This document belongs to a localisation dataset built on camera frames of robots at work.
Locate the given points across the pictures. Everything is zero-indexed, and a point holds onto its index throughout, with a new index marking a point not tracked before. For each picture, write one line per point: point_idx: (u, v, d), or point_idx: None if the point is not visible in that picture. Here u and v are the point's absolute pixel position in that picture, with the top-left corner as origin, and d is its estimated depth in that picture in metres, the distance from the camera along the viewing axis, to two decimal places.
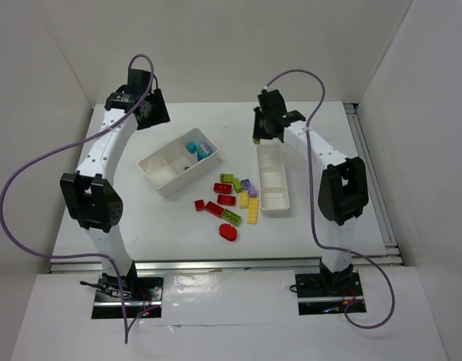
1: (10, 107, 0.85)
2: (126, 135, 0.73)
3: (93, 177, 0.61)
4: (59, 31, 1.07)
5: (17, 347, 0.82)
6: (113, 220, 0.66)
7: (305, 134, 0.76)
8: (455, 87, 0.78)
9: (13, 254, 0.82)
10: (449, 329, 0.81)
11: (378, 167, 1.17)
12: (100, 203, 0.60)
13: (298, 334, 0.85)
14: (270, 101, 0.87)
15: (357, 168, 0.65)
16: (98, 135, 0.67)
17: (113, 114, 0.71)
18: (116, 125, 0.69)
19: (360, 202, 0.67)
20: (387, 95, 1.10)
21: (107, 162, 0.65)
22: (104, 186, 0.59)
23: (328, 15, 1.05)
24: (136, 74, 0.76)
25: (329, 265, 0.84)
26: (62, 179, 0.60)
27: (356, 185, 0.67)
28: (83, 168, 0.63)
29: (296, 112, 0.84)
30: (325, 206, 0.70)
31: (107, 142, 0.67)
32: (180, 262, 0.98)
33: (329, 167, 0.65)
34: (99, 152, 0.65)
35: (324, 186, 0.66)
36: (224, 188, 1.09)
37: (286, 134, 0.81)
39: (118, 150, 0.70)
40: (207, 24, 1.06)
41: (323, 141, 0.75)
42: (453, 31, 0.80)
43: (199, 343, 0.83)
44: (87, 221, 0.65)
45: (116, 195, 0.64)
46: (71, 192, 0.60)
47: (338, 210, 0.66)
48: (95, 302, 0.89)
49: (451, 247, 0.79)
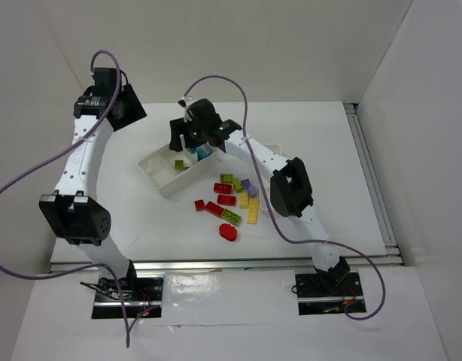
1: (10, 107, 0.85)
2: (101, 141, 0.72)
3: (75, 195, 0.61)
4: (59, 31, 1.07)
5: (17, 347, 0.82)
6: (103, 234, 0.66)
7: (245, 144, 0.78)
8: (456, 87, 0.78)
9: (12, 255, 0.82)
10: (448, 328, 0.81)
11: (378, 167, 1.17)
12: (86, 219, 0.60)
13: (298, 334, 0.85)
14: (204, 112, 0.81)
15: (298, 168, 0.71)
16: (71, 150, 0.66)
17: (85, 122, 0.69)
18: (90, 135, 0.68)
19: (305, 195, 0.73)
20: (387, 95, 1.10)
21: (86, 176, 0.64)
22: (89, 202, 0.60)
23: (328, 16, 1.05)
24: (104, 74, 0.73)
25: (320, 266, 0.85)
26: (41, 202, 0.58)
27: (301, 182, 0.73)
28: (62, 186, 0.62)
29: (231, 122, 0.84)
30: (279, 207, 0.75)
31: (83, 155, 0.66)
32: (177, 262, 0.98)
33: (275, 172, 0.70)
34: (77, 166, 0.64)
35: (274, 190, 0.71)
36: (224, 188, 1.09)
37: (226, 147, 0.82)
39: (95, 159, 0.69)
40: (207, 24, 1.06)
41: (262, 147, 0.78)
42: (453, 31, 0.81)
43: (199, 343, 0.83)
44: (77, 238, 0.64)
45: (101, 210, 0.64)
46: (55, 213, 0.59)
47: (293, 210, 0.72)
48: (95, 302, 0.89)
49: (451, 247, 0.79)
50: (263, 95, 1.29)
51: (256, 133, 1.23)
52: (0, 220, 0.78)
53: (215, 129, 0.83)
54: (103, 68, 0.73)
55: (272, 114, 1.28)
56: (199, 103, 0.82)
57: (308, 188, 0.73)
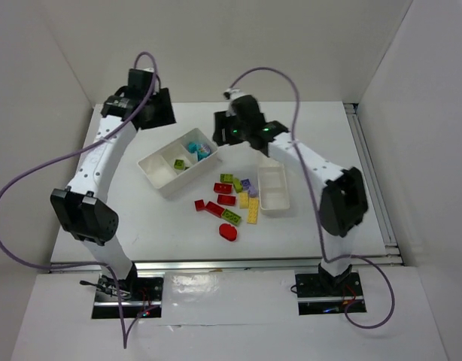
1: (10, 107, 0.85)
2: (123, 142, 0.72)
3: (84, 194, 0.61)
4: (59, 31, 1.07)
5: (17, 347, 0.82)
6: (108, 235, 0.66)
7: (293, 148, 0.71)
8: (456, 87, 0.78)
9: (12, 255, 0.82)
10: (448, 328, 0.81)
11: (378, 167, 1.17)
12: (92, 220, 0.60)
13: (298, 334, 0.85)
14: (247, 110, 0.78)
15: (355, 180, 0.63)
16: (91, 149, 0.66)
17: (110, 123, 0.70)
18: (111, 136, 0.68)
19: (360, 212, 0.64)
20: (387, 95, 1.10)
21: (100, 177, 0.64)
22: (96, 204, 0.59)
23: (328, 16, 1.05)
24: (138, 75, 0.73)
25: (330, 270, 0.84)
26: (53, 195, 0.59)
27: (355, 195, 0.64)
28: (74, 184, 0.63)
29: (277, 123, 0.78)
30: (327, 223, 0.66)
31: (101, 156, 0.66)
32: (181, 262, 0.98)
33: (330, 182, 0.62)
34: (92, 166, 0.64)
35: (325, 202, 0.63)
36: (224, 188, 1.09)
37: (271, 149, 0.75)
39: (113, 161, 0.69)
40: (207, 24, 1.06)
41: (312, 153, 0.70)
42: (453, 31, 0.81)
43: (199, 343, 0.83)
44: (81, 235, 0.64)
45: (110, 211, 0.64)
46: (64, 208, 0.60)
47: (344, 226, 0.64)
48: (95, 302, 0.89)
49: (451, 247, 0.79)
50: (263, 95, 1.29)
51: None
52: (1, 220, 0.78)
53: (258, 130, 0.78)
54: (138, 69, 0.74)
55: (272, 114, 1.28)
56: (244, 100, 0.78)
57: (363, 203, 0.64)
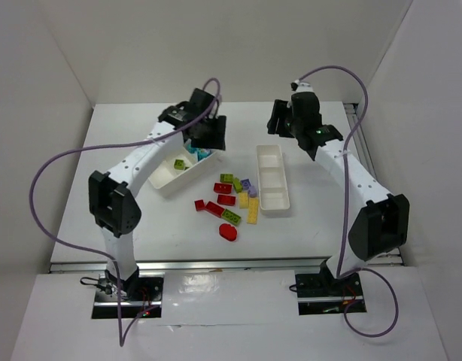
1: (10, 107, 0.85)
2: (171, 149, 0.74)
3: (119, 183, 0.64)
4: (59, 31, 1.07)
5: (16, 347, 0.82)
6: (126, 230, 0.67)
7: (341, 158, 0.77)
8: (456, 87, 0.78)
9: (11, 255, 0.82)
10: (448, 328, 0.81)
11: (378, 167, 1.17)
12: (116, 210, 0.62)
13: (297, 334, 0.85)
14: (305, 110, 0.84)
15: (399, 208, 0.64)
16: (139, 145, 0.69)
17: (162, 128, 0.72)
18: (160, 140, 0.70)
19: (395, 242, 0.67)
20: (387, 95, 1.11)
21: (138, 172, 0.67)
22: (126, 196, 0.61)
23: (329, 16, 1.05)
24: (199, 95, 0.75)
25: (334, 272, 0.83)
26: (91, 176, 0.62)
27: (395, 223, 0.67)
28: (113, 172, 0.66)
29: (332, 129, 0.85)
30: (357, 245, 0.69)
31: (146, 154, 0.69)
32: (193, 262, 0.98)
33: (371, 204, 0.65)
34: (135, 161, 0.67)
35: (360, 222, 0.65)
36: (224, 188, 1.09)
37: (319, 153, 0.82)
39: (156, 162, 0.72)
40: (208, 24, 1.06)
41: (361, 169, 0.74)
42: (453, 31, 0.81)
43: (199, 343, 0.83)
44: (102, 221, 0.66)
45: (137, 210, 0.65)
46: (96, 190, 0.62)
47: (372, 253, 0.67)
48: (95, 302, 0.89)
49: (451, 247, 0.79)
50: (263, 95, 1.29)
51: (257, 133, 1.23)
52: (1, 220, 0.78)
53: (311, 131, 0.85)
54: (201, 90, 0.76)
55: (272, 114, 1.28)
56: (305, 96, 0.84)
57: (400, 234, 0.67)
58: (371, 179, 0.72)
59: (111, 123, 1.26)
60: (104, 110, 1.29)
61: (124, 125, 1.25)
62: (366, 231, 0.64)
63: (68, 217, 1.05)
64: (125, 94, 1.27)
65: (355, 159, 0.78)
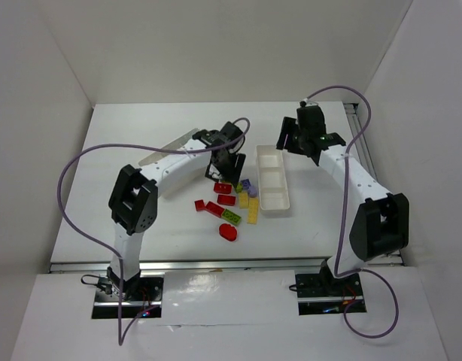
1: (10, 107, 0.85)
2: (197, 165, 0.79)
3: (148, 180, 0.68)
4: (59, 31, 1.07)
5: (16, 347, 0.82)
6: (139, 228, 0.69)
7: (343, 160, 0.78)
8: (456, 87, 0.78)
9: (11, 255, 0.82)
10: (448, 328, 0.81)
11: (378, 167, 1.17)
12: (138, 205, 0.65)
13: (298, 334, 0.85)
14: (311, 119, 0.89)
15: (399, 207, 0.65)
16: (172, 153, 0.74)
17: (194, 144, 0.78)
18: (193, 153, 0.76)
19: (397, 241, 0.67)
20: (387, 95, 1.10)
21: (167, 175, 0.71)
22: (151, 192, 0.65)
23: (328, 16, 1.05)
24: (231, 128, 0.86)
25: (335, 274, 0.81)
26: (123, 169, 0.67)
27: (396, 224, 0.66)
28: (146, 170, 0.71)
29: (336, 136, 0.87)
30: (358, 247, 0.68)
31: (177, 162, 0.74)
32: (201, 262, 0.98)
33: (369, 201, 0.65)
34: (166, 165, 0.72)
35: (359, 220, 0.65)
36: (224, 188, 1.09)
37: (322, 157, 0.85)
39: (182, 172, 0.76)
40: (207, 25, 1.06)
41: (362, 170, 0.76)
42: (453, 31, 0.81)
43: (199, 343, 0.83)
44: (118, 215, 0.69)
45: (153, 209, 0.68)
46: (125, 183, 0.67)
47: (372, 253, 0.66)
48: (95, 302, 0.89)
49: (451, 247, 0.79)
50: (263, 95, 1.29)
51: (257, 133, 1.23)
52: (1, 220, 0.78)
53: (315, 138, 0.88)
54: (232, 124, 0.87)
55: (272, 113, 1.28)
56: (310, 108, 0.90)
57: (401, 235, 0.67)
58: (372, 180, 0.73)
59: (111, 123, 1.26)
60: (104, 110, 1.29)
61: (124, 125, 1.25)
62: (366, 228, 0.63)
63: (68, 217, 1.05)
64: (125, 94, 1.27)
65: (357, 163, 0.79)
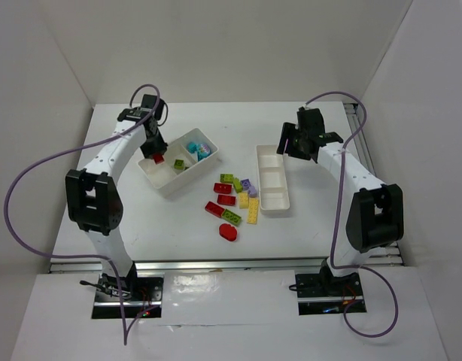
1: (11, 109, 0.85)
2: (135, 144, 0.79)
3: (99, 174, 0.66)
4: (60, 31, 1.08)
5: (16, 349, 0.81)
6: (113, 224, 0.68)
7: (339, 154, 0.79)
8: (457, 89, 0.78)
9: (11, 256, 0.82)
10: (448, 327, 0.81)
11: (378, 166, 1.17)
12: (101, 202, 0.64)
13: (298, 334, 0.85)
14: (308, 119, 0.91)
15: (392, 195, 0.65)
16: (108, 141, 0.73)
17: (124, 125, 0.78)
18: (126, 133, 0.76)
19: (393, 232, 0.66)
20: (387, 95, 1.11)
21: (113, 163, 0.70)
22: (108, 183, 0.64)
23: (328, 16, 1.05)
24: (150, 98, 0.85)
25: (333, 270, 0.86)
26: (68, 175, 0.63)
27: (390, 217, 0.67)
28: (90, 167, 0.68)
29: (334, 133, 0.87)
30: (354, 237, 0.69)
31: (117, 147, 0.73)
32: (196, 262, 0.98)
33: (363, 191, 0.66)
34: (107, 154, 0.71)
35: (354, 210, 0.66)
36: (224, 188, 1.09)
37: (320, 154, 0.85)
39: (126, 155, 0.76)
40: (207, 25, 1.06)
41: (356, 162, 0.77)
42: (454, 32, 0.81)
43: (199, 343, 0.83)
44: (87, 223, 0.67)
45: (117, 198, 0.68)
46: (76, 189, 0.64)
47: (367, 243, 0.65)
48: (95, 302, 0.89)
49: (450, 247, 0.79)
50: (263, 95, 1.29)
51: (257, 134, 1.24)
52: (1, 219, 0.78)
53: (314, 136, 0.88)
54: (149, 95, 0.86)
55: (272, 113, 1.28)
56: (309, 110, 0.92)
57: (396, 227, 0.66)
58: (366, 171, 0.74)
59: (112, 123, 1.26)
60: (104, 110, 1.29)
61: None
62: (360, 215, 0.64)
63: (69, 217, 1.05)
64: (125, 94, 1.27)
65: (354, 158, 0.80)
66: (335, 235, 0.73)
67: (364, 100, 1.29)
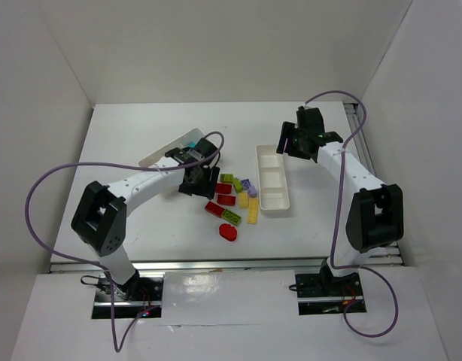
1: (10, 109, 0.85)
2: (168, 182, 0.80)
3: (117, 197, 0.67)
4: (60, 31, 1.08)
5: (16, 348, 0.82)
6: (105, 250, 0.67)
7: (339, 154, 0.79)
8: (457, 88, 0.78)
9: (11, 255, 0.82)
10: (448, 328, 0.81)
11: (378, 166, 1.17)
12: (104, 225, 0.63)
13: (297, 333, 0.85)
14: (308, 119, 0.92)
15: (392, 196, 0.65)
16: (144, 171, 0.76)
17: (167, 162, 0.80)
18: (164, 171, 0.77)
19: (393, 234, 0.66)
20: (387, 95, 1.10)
21: (136, 192, 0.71)
22: (119, 211, 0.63)
23: (327, 16, 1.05)
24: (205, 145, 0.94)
25: (333, 270, 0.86)
26: (88, 186, 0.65)
27: (390, 217, 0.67)
28: (113, 186, 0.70)
29: (333, 133, 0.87)
30: (354, 238, 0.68)
31: (148, 179, 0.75)
32: (196, 262, 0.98)
33: (363, 191, 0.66)
34: (136, 182, 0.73)
35: (354, 210, 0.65)
36: (223, 188, 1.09)
37: (320, 154, 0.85)
39: (154, 189, 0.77)
40: (207, 25, 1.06)
41: (356, 162, 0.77)
42: (454, 32, 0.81)
43: (199, 343, 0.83)
44: (84, 238, 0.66)
45: (121, 229, 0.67)
46: (90, 201, 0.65)
47: (367, 243, 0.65)
48: (95, 302, 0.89)
49: (450, 247, 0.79)
50: (263, 95, 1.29)
51: (257, 134, 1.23)
52: (0, 219, 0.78)
53: (314, 135, 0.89)
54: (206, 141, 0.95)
55: (272, 113, 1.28)
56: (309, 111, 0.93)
57: (396, 227, 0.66)
58: (366, 171, 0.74)
59: (112, 123, 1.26)
60: (104, 110, 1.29)
61: (124, 126, 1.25)
62: (361, 215, 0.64)
63: (68, 217, 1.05)
64: (125, 94, 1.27)
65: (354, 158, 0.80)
66: (335, 235, 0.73)
67: (363, 100, 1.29)
